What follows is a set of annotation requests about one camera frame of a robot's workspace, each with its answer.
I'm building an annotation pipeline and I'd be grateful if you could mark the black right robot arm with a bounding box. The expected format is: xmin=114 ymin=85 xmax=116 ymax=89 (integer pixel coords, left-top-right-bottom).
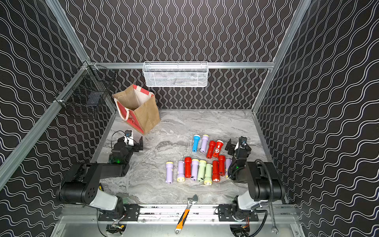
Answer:
xmin=225 ymin=136 xmax=285 ymax=221

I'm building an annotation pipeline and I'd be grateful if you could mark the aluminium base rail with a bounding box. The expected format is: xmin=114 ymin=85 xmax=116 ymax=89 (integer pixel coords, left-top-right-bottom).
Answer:
xmin=59 ymin=203 xmax=300 ymax=223

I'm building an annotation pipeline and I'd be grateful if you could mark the jute tote bag red trim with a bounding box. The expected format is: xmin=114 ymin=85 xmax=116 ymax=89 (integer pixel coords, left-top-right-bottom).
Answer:
xmin=112 ymin=85 xmax=160 ymax=135

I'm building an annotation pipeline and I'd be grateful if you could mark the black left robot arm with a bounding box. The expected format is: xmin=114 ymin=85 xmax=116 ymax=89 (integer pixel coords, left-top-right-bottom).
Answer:
xmin=57 ymin=136 xmax=143 ymax=219

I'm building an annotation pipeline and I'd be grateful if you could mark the red flashlight row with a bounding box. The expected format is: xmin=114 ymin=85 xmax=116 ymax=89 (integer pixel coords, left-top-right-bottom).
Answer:
xmin=185 ymin=157 xmax=192 ymax=178
xmin=206 ymin=140 xmax=216 ymax=159

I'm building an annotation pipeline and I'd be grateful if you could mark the orange handled adjustable wrench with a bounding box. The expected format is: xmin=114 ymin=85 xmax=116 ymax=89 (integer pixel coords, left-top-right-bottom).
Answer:
xmin=175 ymin=195 xmax=198 ymax=235

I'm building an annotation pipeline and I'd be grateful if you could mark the red flashlight front lower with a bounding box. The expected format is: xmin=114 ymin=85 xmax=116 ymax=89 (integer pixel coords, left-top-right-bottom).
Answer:
xmin=212 ymin=161 xmax=220 ymax=183

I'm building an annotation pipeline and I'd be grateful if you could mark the light green flashlight right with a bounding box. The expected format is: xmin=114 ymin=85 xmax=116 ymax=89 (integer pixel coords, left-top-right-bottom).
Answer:
xmin=204 ymin=163 xmax=212 ymax=186

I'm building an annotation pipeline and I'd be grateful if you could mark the red flashlight front upper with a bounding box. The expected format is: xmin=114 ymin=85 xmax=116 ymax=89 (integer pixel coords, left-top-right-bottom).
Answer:
xmin=218 ymin=155 xmax=226 ymax=176

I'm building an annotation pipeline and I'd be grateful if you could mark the silver combination wrench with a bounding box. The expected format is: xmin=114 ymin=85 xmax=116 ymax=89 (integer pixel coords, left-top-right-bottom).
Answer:
xmin=268 ymin=202 xmax=279 ymax=235

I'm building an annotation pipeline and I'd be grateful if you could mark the black wire mesh basket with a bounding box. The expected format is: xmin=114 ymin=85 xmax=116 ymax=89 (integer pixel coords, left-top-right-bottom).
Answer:
xmin=55 ymin=65 xmax=116 ymax=119

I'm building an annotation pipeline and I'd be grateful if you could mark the red flashlight front row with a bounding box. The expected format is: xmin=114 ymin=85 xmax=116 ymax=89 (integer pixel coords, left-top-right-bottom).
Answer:
xmin=185 ymin=157 xmax=192 ymax=178

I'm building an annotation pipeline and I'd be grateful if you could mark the lavender flashlight yellow head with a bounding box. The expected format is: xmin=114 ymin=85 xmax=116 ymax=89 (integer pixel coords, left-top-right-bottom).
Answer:
xmin=177 ymin=161 xmax=185 ymax=182

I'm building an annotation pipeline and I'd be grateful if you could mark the light green flashlight left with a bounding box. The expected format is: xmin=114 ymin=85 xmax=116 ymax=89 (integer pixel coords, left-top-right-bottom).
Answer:
xmin=197 ymin=160 xmax=207 ymax=183

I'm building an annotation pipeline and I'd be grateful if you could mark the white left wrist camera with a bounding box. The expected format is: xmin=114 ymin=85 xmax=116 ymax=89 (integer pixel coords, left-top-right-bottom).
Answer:
xmin=124 ymin=130 xmax=134 ymax=146

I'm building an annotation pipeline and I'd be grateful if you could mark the light green flashlight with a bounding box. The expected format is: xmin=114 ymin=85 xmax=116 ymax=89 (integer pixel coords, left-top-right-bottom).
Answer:
xmin=197 ymin=160 xmax=207 ymax=183
xmin=204 ymin=163 xmax=212 ymax=186

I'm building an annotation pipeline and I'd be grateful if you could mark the red flashlight white logo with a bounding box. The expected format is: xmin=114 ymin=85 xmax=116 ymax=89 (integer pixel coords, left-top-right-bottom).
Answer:
xmin=213 ymin=140 xmax=224 ymax=158

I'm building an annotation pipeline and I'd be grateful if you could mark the blue flashlight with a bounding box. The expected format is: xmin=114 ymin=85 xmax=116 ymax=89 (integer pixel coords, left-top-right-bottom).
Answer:
xmin=192 ymin=134 xmax=201 ymax=153

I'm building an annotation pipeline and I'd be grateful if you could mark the lavender flashlight back row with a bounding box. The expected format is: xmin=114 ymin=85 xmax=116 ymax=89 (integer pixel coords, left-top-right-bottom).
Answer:
xmin=199 ymin=134 xmax=209 ymax=153

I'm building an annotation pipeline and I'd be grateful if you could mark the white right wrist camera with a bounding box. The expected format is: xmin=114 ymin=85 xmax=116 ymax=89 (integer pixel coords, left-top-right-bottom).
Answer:
xmin=235 ymin=136 xmax=247 ymax=150

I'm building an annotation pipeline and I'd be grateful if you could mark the white wire mesh basket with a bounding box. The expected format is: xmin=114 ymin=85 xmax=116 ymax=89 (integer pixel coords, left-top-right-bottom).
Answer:
xmin=142 ymin=61 xmax=209 ymax=87

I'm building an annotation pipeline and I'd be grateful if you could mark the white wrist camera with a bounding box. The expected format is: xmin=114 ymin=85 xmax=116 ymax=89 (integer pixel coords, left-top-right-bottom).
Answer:
xmin=235 ymin=136 xmax=247 ymax=150
xmin=124 ymin=130 xmax=134 ymax=146

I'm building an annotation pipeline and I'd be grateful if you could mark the red flashlight back row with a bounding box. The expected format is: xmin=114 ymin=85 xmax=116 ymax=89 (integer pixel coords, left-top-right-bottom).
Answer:
xmin=206 ymin=140 xmax=216 ymax=159

